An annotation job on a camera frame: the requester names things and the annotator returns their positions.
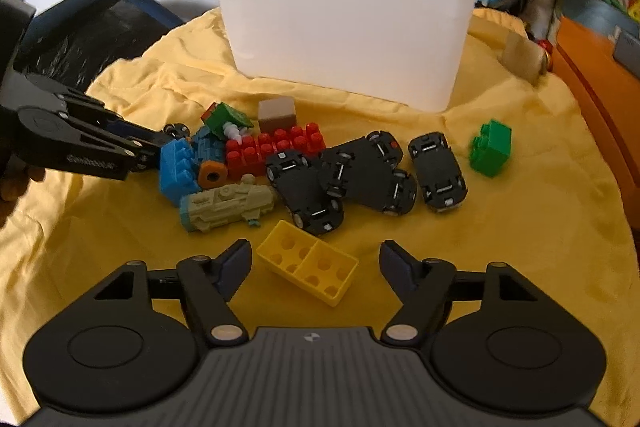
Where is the blue building block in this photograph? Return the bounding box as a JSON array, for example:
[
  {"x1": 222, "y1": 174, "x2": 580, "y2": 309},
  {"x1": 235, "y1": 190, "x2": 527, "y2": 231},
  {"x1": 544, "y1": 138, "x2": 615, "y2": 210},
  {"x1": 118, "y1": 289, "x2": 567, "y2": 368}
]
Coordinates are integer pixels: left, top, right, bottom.
[{"x1": 160, "y1": 139, "x2": 201, "y2": 206}]

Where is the long red building block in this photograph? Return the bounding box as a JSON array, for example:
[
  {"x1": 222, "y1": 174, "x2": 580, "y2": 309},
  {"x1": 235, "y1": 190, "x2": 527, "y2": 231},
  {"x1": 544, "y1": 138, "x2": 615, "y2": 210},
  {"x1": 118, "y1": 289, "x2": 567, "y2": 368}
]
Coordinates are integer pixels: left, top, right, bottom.
[{"x1": 224, "y1": 122, "x2": 326, "y2": 182}]

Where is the green building block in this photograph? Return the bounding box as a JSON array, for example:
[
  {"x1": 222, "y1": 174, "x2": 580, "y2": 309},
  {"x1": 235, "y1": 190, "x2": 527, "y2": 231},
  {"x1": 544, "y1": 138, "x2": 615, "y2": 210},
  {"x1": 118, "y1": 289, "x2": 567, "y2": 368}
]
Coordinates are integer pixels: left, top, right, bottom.
[{"x1": 469, "y1": 119, "x2": 512, "y2": 178}]

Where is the wooden cube block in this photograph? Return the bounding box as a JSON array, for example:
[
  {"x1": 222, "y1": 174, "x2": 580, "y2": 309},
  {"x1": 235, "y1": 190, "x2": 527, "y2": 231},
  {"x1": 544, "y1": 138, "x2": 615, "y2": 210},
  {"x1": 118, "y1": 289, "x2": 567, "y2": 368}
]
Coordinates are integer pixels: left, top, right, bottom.
[{"x1": 258, "y1": 96, "x2": 297, "y2": 133}]

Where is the beige toy tank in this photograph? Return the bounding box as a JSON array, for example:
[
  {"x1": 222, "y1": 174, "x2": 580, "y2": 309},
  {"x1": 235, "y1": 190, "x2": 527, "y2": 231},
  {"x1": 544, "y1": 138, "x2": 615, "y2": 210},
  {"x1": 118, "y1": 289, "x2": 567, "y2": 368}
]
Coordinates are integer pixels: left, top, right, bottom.
[{"x1": 179, "y1": 173, "x2": 279, "y2": 233}]

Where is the green toy piece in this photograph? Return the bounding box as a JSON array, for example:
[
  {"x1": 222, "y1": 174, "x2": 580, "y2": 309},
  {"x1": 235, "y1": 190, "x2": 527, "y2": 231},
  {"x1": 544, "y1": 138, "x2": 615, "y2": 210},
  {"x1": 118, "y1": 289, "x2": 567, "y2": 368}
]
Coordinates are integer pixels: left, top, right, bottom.
[{"x1": 201, "y1": 102, "x2": 253, "y2": 140}]

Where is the orange round block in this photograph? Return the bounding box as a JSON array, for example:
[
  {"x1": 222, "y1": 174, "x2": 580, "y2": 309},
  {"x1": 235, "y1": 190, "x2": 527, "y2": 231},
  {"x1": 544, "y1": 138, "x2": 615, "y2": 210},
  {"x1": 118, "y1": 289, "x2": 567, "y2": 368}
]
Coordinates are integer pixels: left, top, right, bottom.
[{"x1": 198, "y1": 160, "x2": 228, "y2": 191}]

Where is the black toy car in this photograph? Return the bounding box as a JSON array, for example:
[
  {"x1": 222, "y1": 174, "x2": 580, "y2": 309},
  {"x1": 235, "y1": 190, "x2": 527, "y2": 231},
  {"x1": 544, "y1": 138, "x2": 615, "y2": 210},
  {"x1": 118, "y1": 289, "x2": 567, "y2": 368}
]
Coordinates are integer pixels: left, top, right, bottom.
[
  {"x1": 266, "y1": 150, "x2": 344, "y2": 236},
  {"x1": 318, "y1": 130, "x2": 418, "y2": 216},
  {"x1": 408, "y1": 131, "x2": 468, "y2": 212}
]

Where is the yellow building block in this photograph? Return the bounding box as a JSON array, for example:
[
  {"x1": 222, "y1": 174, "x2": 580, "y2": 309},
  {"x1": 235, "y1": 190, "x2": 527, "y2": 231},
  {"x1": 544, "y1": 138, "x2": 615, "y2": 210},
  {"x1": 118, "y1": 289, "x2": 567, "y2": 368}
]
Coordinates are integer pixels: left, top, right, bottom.
[{"x1": 257, "y1": 220, "x2": 359, "y2": 308}]

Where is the yellow cloth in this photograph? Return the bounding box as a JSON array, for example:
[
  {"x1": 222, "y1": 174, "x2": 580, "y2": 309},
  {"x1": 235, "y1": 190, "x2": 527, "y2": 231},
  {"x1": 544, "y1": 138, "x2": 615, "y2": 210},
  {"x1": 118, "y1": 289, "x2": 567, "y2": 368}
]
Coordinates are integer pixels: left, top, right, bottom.
[{"x1": 1, "y1": 11, "x2": 639, "y2": 426}]

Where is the translucent white plastic bin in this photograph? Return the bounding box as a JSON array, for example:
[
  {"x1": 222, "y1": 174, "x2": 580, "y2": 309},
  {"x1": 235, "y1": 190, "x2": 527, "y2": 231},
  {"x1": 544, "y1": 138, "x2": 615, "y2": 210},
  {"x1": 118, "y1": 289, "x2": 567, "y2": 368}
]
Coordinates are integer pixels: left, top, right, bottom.
[{"x1": 218, "y1": 0, "x2": 477, "y2": 113}]

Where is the orange box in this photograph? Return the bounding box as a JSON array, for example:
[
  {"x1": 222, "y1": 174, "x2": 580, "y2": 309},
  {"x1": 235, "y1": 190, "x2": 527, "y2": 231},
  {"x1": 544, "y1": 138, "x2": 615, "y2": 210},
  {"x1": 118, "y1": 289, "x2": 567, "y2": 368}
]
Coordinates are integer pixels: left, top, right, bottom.
[{"x1": 552, "y1": 17, "x2": 639, "y2": 230}]

